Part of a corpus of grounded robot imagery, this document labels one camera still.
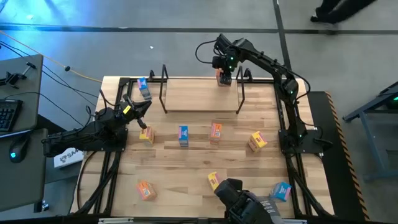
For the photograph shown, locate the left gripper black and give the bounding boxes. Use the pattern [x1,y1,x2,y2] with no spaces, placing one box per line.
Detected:
[116,95,153,130]

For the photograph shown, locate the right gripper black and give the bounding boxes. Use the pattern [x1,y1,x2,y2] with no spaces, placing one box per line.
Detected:
[212,55,234,87]

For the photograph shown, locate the orange Mini-Wheats cereal box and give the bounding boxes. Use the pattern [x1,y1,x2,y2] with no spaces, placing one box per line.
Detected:
[215,68,227,87]
[210,123,223,146]
[135,180,158,202]

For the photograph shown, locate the yellow Corn Pops cereal box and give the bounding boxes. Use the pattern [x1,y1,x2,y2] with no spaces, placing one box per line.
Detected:
[139,125,155,147]
[248,130,269,154]
[207,171,221,192]

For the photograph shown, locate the blue Rice Krispies cereal box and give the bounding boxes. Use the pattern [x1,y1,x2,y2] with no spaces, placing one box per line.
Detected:
[269,181,293,203]
[137,77,153,101]
[178,125,190,148]

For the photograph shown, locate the white printed cardboard box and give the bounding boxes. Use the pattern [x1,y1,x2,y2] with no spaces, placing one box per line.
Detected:
[53,147,85,169]

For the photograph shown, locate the grey desk top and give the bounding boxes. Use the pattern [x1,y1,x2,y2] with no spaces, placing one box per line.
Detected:
[0,54,44,138]
[0,128,49,213]

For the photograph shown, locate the black computer mouse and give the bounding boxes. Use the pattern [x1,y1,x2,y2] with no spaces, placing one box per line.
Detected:
[9,135,30,164]

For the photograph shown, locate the person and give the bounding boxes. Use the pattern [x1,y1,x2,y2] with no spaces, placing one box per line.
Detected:
[310,0,379,26]

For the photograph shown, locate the black computer keyboard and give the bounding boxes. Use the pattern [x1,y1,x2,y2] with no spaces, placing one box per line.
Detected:
[0,98,24,133]

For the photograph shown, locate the metal desk caster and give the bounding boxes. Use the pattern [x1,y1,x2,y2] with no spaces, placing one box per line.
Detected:
[34,200,50,214]

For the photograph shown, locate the black desk clamp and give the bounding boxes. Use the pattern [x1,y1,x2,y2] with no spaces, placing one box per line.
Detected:
[0,62,37,90]

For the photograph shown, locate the black hazard-striped floor mat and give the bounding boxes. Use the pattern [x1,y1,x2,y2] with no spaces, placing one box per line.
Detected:
[306,90,371,222]

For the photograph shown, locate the blue-grey metal cart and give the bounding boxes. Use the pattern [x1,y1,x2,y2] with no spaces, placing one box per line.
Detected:
[342,81,398,183]

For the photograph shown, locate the wooden shelf with black frame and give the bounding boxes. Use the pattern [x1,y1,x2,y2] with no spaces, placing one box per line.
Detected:
[158,63,247,115]

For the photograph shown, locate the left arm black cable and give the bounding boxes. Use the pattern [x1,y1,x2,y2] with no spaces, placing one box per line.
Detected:
[98,89,109,110]

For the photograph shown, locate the black metal table frame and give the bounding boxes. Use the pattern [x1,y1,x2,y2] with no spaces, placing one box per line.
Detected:
[70,67,335,224]

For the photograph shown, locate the black floor cable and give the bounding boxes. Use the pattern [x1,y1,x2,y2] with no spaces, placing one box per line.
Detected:
[0,40,100,127]

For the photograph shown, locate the yellow floor cable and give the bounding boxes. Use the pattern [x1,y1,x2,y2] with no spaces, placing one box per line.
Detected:
[0,30,104,84]

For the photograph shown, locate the black handheld camera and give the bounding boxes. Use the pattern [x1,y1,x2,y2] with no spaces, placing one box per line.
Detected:
[214,177,282,224]

